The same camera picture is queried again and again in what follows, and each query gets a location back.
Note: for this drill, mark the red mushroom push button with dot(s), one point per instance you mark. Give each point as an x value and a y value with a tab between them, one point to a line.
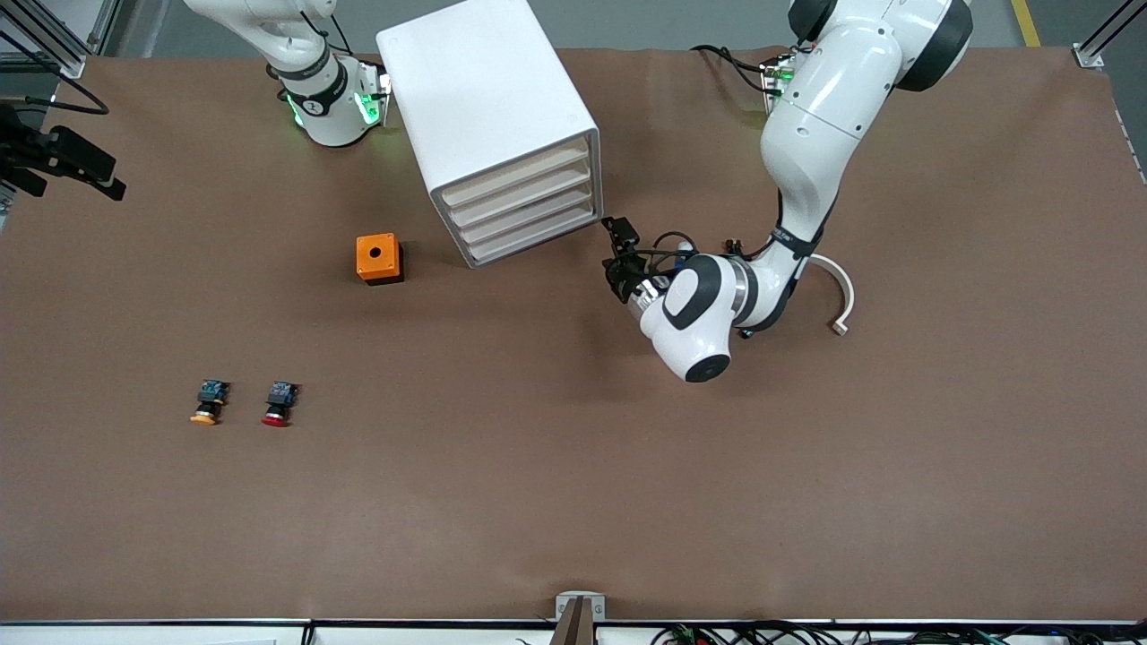
280	399

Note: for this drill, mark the white drawer cabinet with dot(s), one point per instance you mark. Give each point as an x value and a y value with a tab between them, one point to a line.
475	90

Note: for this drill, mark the yellow mushroom push button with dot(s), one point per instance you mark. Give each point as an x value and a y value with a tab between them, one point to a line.
211	399

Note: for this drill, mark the grey metal bracket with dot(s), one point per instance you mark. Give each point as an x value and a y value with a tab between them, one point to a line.
580	618

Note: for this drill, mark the white table edge rail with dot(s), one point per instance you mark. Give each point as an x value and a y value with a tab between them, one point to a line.
134	634

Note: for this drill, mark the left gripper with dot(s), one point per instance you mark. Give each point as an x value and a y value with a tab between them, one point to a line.
625	273

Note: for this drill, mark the aluminium frame profile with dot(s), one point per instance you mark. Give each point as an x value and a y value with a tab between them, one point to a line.
1089	55
70	63

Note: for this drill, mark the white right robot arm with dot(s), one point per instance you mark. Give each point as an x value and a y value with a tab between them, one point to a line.
332	107

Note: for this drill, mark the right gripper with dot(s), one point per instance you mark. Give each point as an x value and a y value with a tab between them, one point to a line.
31	152

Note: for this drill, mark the orange button enclosure box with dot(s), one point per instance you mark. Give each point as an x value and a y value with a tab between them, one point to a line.
385	246

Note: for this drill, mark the brown table cover mat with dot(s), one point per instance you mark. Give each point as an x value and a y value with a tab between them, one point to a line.
538	493

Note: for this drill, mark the small black white-faced switch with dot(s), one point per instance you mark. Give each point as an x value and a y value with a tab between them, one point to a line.
735	245

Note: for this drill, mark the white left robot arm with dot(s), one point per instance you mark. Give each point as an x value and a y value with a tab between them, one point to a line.
824	107

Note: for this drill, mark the white curved plastic clip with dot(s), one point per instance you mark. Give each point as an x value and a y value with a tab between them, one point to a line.
845	291

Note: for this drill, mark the white plastic drawer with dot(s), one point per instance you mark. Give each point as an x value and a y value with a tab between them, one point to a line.
524	194
533	234
520	174
529	215

